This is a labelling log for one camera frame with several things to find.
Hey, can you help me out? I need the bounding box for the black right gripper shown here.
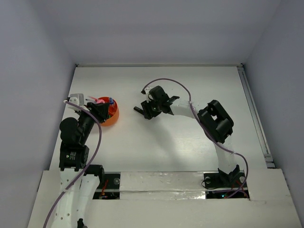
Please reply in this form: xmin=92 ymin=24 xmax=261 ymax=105
xmin=141 ymin=97 xmax=162 ymax=120

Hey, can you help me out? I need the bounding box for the pink patterned tube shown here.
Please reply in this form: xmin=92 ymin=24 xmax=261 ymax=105
xmin=96 ymin=99 xmax=105 ymax=104

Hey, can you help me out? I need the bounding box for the orange round organizer container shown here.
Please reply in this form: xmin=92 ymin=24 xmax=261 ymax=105
xmin=98 ymin=96 xmax=119 ymax=127

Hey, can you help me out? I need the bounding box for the clear spray bottle blue cap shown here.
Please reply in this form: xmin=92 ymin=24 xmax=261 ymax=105
xmin=109 ymin=97 xmax=116 ymax=106

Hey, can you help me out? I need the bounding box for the purple cap highlighter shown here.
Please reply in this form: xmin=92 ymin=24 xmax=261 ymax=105
xmin=133 ymin=106 xmax=144 ymax=114

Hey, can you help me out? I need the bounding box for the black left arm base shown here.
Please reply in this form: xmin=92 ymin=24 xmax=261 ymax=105
xmin=93 ymin=172 xmax=121 ymax=200

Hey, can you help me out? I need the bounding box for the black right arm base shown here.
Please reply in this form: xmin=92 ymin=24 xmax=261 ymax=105
xmin=201 ymin=172 xmax=249 ymax=200

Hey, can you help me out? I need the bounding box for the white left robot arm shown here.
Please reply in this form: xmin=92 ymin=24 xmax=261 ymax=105
xmin=47 ymin=102 xmax=110 ymax=228

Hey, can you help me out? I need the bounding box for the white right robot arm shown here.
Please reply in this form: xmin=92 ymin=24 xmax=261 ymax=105
xmin=141 ymin=85 xmax=240 ymax=188

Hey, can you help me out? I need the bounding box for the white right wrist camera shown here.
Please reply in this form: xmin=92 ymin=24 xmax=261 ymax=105
xmin=141 ymin=86 xmax=152 ymax=102

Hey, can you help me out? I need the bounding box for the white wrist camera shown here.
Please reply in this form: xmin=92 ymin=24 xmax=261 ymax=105
xmin=64 ymin=93 xmax=88 ymax=112
xmin=141 ymin=86 xmax=152 ymax=102

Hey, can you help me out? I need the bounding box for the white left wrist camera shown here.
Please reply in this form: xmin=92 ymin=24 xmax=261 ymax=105
xmin=64 ymin=93 xmax=88 ymax=112

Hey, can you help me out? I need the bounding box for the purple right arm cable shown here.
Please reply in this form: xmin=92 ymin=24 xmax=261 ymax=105
xmin=140 ymin=78 xmax=249 ymax=198

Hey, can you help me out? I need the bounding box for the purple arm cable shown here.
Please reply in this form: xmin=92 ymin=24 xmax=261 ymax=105
xmin=44 ymin=101 xmax=103 ymax=228
xmin=140 ymin=78 xmax=249 ymax=198

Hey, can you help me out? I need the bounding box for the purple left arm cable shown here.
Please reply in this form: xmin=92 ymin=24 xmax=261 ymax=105
xmin=44 ymin=101 xmax=103 ymax=228

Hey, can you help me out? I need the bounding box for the aluminium rail on right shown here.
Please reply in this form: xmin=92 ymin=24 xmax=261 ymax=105
xmin=237 ymin=65 xmax=276 ymax=169

